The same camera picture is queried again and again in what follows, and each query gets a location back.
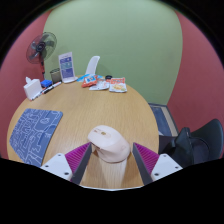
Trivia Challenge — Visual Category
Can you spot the pale pink computer mouse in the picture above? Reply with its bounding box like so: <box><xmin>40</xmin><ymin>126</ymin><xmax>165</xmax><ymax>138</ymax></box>
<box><xmin>87</xmin><ymin>124</ymin><xmax>131</xmax><ymax>164</ymax></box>

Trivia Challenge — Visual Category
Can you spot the blue snack packet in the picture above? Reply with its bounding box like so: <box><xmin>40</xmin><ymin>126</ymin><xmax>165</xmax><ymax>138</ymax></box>
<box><xmin>76</xmin><ymin>73</ymin><xmax>104</xmax><ymax>83</ymax></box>

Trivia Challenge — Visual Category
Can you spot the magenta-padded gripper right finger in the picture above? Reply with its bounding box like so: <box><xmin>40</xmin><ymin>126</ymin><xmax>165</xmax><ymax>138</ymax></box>
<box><xmin>132</xmin><ymin>142</ymin><xmax>184</xmax><ymax>186</ymax></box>

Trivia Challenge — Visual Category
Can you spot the white whiteboard marker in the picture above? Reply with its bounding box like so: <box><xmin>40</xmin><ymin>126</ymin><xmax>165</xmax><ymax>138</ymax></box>
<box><xmin>30</xmin><ymin>89</ymin><xmax>45</xmax><ymax>101</ymax></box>

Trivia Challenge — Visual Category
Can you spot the small blue box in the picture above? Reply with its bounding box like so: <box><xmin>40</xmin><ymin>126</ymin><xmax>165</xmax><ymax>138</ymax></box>
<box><xmin>40</xmin><ymin>79</ymin><xmax>54</xmax><ymax>89</ymax></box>

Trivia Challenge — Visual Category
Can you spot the black standing fan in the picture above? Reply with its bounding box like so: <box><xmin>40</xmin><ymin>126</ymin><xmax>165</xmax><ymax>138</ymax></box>
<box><xmin>26</xmin><ymin>31</ymin><xmax>58</xmax><ymax>81</ymax></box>

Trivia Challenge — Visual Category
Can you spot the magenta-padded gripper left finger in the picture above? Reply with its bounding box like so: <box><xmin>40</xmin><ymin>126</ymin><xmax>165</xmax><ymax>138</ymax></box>
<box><xmin>40</xmin><ymin>142</ymin><xmax>93</xmax><ymax>186</ymax></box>

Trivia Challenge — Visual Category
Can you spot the black office chair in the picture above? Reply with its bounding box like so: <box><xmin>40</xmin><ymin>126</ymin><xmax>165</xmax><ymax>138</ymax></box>
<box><xmin>158</xmin><ymin>118</ymin><xmax>224</xmax><ymax>169</ymax></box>

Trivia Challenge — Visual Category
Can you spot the orange snack packet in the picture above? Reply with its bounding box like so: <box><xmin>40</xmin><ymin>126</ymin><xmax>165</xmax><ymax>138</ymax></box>
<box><xmin>81</xmin><ymin>74</ymin><xmax>99</xmax><ymax>89</ymax></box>

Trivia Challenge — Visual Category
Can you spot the white tissue box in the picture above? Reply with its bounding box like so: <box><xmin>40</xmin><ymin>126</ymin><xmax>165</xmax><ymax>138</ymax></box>
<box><xmin>23</xmin><ymin>76</ymin><xmax>43</xmax><ymax>101</ymax></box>

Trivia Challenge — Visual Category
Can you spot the black whiteboard marker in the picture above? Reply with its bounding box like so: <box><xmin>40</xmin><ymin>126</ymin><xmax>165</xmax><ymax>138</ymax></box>
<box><xmin>42</xmin><ymin>85</ymin><xmax>55</xmax><ymax>95</ymax></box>

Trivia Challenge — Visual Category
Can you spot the acrylic sign stand, blue leaflet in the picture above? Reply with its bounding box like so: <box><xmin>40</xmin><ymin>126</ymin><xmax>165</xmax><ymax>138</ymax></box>
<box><xmin>58</xmin><ymin>51</ymin><xmax>78</xmax><ymax>84</ymax></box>

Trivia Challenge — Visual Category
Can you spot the blue-grey line-print mouse pad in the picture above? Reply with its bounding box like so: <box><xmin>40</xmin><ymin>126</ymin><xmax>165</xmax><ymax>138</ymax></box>
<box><xmin>9</xmin><ymin>108</ymin><xmax>64</xmax><ymax>167</ymax></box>

